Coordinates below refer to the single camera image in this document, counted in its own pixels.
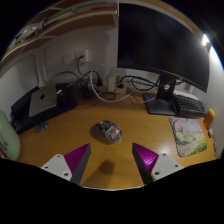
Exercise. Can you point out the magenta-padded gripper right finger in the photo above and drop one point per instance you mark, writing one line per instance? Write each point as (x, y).
(163, 165)

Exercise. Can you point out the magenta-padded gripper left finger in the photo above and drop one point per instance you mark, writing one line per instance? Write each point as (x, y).
(58, 165)

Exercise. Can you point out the transparent computer mouse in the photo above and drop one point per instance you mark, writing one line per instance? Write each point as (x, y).
(107, 131)

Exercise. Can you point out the cherry blossom print mouse pad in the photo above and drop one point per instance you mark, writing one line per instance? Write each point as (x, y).
(188, 136)

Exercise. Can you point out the pale green object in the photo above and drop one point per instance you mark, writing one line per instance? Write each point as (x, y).
(8, 140)

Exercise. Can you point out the black computer stand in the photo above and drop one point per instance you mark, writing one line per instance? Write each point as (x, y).
(20, 116)

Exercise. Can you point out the black mechanical keyboard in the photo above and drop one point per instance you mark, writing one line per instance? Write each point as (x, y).
(190, 106)

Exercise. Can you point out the orange jar with yellow lid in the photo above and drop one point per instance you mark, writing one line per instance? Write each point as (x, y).
(209, 118)

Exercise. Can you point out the silver computer with logo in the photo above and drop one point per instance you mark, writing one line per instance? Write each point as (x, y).
(42, 100)

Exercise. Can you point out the white power strip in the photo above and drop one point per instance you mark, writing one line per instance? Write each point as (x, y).
(111, 83)

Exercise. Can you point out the black computer monitor with stand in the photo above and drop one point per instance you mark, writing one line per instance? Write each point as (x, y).
(156, 36)

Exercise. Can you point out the white wall socket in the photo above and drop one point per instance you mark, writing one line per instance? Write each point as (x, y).
(74, 57)

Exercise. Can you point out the wooden wall shelf unit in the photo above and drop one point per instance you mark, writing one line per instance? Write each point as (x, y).
(76, 20)

